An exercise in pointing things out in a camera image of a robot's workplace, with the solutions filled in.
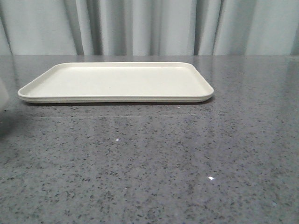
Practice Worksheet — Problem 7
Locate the white smiley mug black handle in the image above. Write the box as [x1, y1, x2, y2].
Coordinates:
[0, 79, 9, 112]

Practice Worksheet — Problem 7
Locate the cream rectangular plastic tray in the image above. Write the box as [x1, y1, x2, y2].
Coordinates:
[18, 62, 214, 104]

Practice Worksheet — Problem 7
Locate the pale grey curtain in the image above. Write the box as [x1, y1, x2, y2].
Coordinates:
[0, 0, 299, 56]

